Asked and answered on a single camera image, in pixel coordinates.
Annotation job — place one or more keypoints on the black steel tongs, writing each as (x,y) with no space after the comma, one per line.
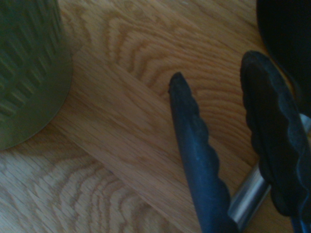
(199,157)

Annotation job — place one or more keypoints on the green ribbed ceramic utensil cup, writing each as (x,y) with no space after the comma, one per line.
(29,72)

